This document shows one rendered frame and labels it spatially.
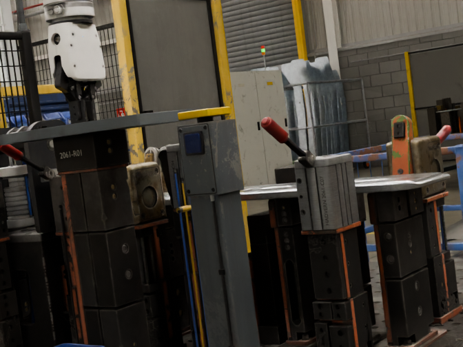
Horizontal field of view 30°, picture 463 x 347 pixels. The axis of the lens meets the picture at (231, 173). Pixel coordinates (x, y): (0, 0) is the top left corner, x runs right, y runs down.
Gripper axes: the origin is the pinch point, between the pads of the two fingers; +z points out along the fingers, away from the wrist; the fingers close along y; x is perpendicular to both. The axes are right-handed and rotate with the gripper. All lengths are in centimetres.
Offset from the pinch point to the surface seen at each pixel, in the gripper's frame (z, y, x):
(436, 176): 19, 28, -53
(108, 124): 2.9, -7.8, -10.4
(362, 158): 25, 224, 24
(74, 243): 22.4, -1.8, 4.1
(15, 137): 2.8, -3.8, 12.1
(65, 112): -14, 270, 208
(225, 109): 2.9, -2.5, -28.7
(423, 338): 47, 27, -48
